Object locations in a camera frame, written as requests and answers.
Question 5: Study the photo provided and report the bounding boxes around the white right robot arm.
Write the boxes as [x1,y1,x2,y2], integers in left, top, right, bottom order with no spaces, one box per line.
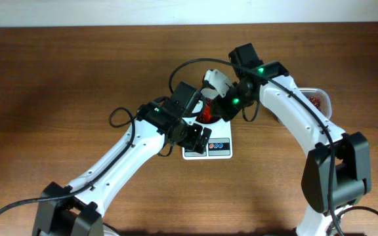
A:
[211,44,371,235]

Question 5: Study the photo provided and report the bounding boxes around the red plastic measuring scoop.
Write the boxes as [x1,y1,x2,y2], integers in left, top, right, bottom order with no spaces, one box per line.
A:
[199,105,213,124]

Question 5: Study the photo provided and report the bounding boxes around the white digital kitchen scale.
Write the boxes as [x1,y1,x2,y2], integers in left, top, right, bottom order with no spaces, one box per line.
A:
[182,117,232,160]

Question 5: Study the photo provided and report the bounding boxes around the red beans in container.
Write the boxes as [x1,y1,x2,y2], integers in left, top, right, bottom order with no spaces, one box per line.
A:
[308,96,322,111]

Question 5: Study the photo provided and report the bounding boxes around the clear plastic bean container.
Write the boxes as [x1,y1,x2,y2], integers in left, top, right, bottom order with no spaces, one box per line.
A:
[299,88,332,119]

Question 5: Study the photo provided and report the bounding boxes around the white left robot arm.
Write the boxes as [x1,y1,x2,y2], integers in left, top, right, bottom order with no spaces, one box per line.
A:
[32,98,211,236]

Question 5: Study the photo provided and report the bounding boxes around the white round bowl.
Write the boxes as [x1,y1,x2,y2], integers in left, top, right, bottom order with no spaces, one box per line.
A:
[195,88,224,126]

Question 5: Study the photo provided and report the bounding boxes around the red beans in bowl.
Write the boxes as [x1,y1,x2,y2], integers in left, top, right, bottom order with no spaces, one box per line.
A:
[196,98,219,124]

